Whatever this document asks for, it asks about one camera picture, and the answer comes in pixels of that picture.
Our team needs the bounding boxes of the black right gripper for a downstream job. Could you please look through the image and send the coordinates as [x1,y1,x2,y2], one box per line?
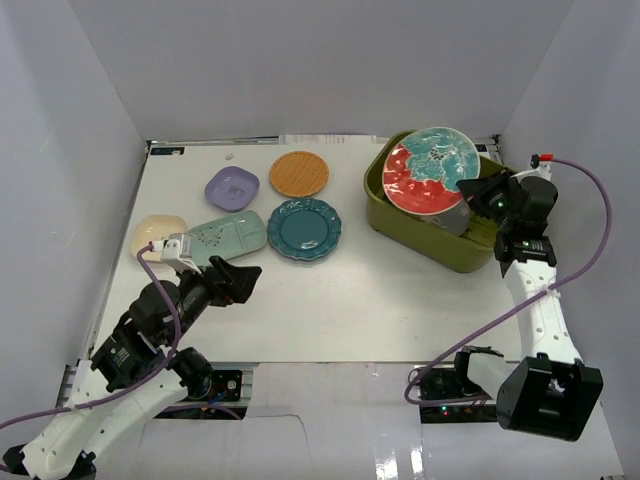
[455,168,518,231]

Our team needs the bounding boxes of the grey deer pattern plate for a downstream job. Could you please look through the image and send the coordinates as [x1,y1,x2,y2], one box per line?
[421,199,472,236]

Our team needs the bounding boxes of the red and teal plate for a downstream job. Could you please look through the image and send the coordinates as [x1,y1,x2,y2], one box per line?
[381,126,481,216]

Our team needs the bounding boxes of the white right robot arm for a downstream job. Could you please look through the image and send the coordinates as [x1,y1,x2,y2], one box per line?
[451,171,604,442]

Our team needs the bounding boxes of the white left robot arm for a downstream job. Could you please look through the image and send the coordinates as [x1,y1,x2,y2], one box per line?
[1,257,262,479]

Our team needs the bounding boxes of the olive green plastic bin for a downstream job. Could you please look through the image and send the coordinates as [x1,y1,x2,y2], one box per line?
[363,130,498,273]

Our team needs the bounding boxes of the mint green divided tray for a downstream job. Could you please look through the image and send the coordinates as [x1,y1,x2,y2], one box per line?
[188,210,267,267]

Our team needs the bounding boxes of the teal scalloped plate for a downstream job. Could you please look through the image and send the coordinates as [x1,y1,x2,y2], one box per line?
[267,198,342,262]

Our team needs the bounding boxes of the purple square dish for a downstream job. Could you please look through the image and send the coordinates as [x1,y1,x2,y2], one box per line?
[204,166,260,213]

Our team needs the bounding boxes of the cream panda square dish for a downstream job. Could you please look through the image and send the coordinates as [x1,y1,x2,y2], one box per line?
[130,215,187,257]

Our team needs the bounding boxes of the orange woven round plate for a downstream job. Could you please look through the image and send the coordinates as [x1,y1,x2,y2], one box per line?
[269,151,330,198]

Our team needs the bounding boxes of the white papers at back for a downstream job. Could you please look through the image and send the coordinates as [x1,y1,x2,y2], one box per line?
[278,134,389,145]

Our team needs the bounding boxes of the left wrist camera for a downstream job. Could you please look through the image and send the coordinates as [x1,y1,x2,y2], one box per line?
[149,233,201,274]

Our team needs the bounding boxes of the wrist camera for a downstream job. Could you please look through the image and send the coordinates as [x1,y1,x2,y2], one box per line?
[530,153,554,180]
[149,233,201,274]

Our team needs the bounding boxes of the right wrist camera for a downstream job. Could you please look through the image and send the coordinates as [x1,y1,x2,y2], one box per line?
[530,153,554,180]

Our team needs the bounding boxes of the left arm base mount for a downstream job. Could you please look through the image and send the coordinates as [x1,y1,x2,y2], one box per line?
[156,365,253,421]

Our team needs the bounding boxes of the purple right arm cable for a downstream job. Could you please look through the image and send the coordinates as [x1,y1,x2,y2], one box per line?
[403,158,612,407]

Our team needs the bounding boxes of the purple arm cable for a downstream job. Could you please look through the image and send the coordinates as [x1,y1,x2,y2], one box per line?
[403,158,612,407]
[0,243,184,431]

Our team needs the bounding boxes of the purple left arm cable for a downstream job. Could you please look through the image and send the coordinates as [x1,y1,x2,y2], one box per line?
[0,243,184,431]

